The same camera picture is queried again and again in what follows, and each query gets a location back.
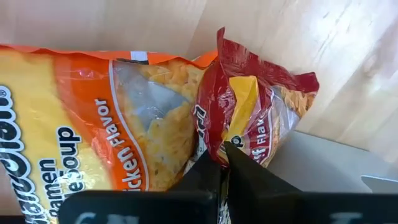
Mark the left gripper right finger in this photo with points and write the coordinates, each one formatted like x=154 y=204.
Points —
x=264 y=193

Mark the red Maruchan beef ramen packet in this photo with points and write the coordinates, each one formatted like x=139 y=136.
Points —
x=248 y=102

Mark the light grey plastic bin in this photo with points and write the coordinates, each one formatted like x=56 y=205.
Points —
x=326 y=168

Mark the orange Maruchan chicken ramen packet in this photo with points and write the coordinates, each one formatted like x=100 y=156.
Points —
x=77 y=124

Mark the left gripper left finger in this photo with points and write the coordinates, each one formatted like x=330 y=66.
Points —
x=140 y=208

